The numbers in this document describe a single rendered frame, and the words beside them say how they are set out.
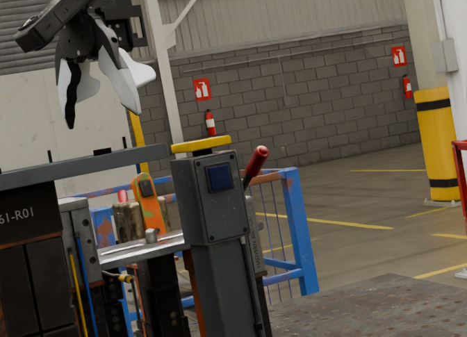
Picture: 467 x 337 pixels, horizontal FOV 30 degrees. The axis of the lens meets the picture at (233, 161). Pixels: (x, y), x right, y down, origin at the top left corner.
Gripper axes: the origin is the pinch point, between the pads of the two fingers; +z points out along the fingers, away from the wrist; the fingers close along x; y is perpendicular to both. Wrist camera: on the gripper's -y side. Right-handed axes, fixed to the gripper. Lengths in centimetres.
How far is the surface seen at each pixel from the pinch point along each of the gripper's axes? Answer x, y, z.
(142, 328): 45, 32, 38
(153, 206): 38, 34, 16
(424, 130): 394, 630, 48
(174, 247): 18.5, 22.4, 20.6
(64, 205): 11.9, 0.4, 9.6
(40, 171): -4.6, -11.7, 4.2
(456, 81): 188, 374, 5
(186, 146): -5.0, 9.1, 4.6
